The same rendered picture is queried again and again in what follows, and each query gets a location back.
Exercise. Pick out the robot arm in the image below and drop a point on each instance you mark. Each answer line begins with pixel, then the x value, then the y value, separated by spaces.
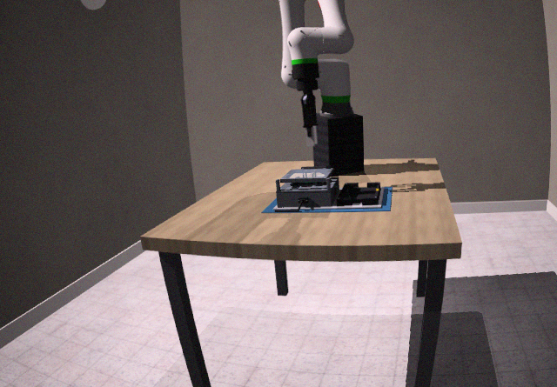
pixel 305 44

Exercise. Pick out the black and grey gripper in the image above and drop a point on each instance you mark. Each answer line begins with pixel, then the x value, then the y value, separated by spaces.
pixel 309 110

